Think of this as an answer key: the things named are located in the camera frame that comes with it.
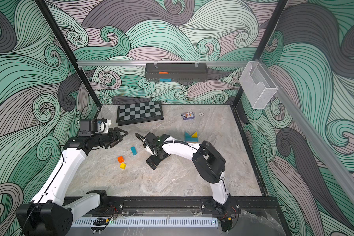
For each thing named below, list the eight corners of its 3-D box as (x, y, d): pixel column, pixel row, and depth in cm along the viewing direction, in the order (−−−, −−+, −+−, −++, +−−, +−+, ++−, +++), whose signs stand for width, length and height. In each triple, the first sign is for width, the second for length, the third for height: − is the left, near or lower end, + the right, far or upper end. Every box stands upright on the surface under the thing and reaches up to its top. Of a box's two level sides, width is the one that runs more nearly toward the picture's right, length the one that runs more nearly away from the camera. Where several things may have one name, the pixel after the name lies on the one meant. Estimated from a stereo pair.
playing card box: (183, 120, 113) (183, 118, 111) (181, 115, 117) (181, 113, 115) (194, 118, 114) (195, 116, 113) (192, 113, 118) (192, 111, 116)
